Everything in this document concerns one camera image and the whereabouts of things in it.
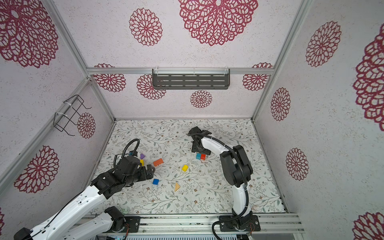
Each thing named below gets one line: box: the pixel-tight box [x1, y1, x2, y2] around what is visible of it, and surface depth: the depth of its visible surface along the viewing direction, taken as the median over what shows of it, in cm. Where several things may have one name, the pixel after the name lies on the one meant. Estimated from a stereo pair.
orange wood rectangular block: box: [153, 158, 164, 167], surface depth 99 cm
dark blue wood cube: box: [152, 178, 160, 186], surface depth 89 cm
